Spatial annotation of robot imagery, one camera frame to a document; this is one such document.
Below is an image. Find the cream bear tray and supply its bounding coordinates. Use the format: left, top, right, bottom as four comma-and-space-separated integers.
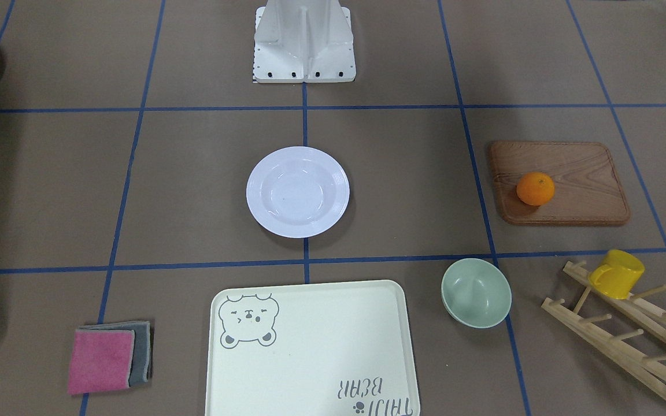
205, 280, 422, 415

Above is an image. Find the pink cloth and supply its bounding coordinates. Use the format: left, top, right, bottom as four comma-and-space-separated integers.
67, 329, 135, 395

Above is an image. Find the wooden tray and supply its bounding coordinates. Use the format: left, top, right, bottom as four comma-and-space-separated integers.
487, 140, 631, 226

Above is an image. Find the white round plate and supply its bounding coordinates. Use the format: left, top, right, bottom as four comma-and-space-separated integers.
246, 146, 350, 239

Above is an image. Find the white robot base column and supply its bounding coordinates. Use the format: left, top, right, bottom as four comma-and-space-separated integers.
252, 1, 357, 84

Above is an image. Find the wooden mug rack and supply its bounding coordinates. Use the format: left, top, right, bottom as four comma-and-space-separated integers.
541, 261, 666, 401

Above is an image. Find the orange fruit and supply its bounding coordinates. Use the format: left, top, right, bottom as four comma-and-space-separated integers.
516, 172, 556, 206

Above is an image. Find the grey cloth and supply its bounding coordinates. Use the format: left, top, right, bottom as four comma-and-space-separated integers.
79, 321, 151, 388

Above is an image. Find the yellow mug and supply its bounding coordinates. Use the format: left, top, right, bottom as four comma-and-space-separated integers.
589, 248, 646, 299

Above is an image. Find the green bowl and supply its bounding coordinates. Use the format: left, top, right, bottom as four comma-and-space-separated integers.
441, 258, 512, 329

